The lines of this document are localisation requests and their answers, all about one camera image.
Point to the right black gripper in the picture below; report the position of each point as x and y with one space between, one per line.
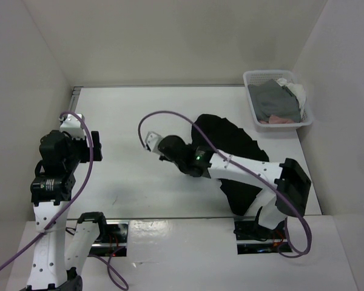
163 156

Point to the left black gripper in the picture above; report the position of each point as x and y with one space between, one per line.
96 145

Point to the black pleated skirt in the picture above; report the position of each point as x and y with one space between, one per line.
231 139

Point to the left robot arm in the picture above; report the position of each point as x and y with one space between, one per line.
57 266

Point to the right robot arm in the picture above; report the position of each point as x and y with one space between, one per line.
287 180

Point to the pink cloth in basket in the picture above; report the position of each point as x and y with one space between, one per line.
277 120

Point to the grey skirt in basket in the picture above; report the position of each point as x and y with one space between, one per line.
271 99

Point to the white cloth in basket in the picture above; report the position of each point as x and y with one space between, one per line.
296 89

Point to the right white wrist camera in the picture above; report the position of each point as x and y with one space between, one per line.
152 141

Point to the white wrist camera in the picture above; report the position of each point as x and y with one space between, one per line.
71 126
152 141

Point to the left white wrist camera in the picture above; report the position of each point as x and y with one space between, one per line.
71 126

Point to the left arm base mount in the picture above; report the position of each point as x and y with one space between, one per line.
114 241

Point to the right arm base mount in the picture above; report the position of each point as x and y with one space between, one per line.
254 239

